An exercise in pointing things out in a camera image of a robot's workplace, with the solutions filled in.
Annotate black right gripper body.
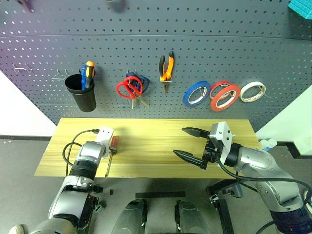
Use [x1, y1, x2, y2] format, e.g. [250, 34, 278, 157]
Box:
[200, 138, 222, 171]

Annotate black plastic cup holder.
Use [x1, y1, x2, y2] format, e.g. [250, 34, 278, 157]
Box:
[64, 74, 97, 113]

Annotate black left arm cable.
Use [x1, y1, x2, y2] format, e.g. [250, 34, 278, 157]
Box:
[62, 129, 100, 177]

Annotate dark rounded robot leg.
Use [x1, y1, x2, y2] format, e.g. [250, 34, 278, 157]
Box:
[174, 199, 210, 234]
[111, 198, 148, 234]

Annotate thin red tape roll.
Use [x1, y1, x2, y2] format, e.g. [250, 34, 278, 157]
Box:
[209, 80, 231, 99]

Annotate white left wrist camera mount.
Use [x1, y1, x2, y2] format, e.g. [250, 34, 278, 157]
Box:
[95, 126, 115, 147]

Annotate wide red tape roll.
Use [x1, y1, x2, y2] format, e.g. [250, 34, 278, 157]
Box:
[210, 84, 241, 112]

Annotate orange black needle-nose pliers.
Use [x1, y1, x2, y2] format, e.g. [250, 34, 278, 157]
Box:
[158, 50, 176, 94]

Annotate orange black handled screwdriver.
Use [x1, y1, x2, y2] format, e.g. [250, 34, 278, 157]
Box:
[85, 60, 96, 88]

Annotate grey box under table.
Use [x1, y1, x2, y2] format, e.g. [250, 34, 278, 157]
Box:
[226, 184, 244, 198]

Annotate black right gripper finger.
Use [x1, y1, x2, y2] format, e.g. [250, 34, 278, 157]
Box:
[172, 149, 204, 169]
[181, 126, 211, 139]

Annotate clear plastic bottle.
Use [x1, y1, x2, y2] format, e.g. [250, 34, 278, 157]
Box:
[258, 138, 277, 151]

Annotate teal foam block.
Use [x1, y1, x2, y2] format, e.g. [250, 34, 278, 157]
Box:
[287, 0, 312, 20]

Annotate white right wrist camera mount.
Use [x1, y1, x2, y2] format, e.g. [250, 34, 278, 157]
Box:
[209, 121, 236, 164]

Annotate white tape roll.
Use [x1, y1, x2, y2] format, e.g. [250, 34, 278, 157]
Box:
[239, 81, 266, 103]

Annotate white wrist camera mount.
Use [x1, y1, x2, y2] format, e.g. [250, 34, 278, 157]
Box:
[95, 126, 115, 147]
[209, 121, 236, 164]

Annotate red handled scissors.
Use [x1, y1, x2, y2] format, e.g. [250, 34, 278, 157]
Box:
[116, 75, 150, 108]

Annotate red handled screwdriver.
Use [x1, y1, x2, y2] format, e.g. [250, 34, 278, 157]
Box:
[105, 136, 120, 178]

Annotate blue handled screwdriver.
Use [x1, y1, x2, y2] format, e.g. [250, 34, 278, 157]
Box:
[80, 65, 87, 90]

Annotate blue tape roll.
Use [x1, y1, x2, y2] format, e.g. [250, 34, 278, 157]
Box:
[183, 80, 212, 108]

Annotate black metal table leg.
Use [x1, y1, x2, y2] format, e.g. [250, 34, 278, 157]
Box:
[207, 179, 244, 234]
[85, 195, 107, 234]

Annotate dark grey perforated pegboard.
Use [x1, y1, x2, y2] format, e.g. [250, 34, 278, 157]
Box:
[0, 0, 312, 134]

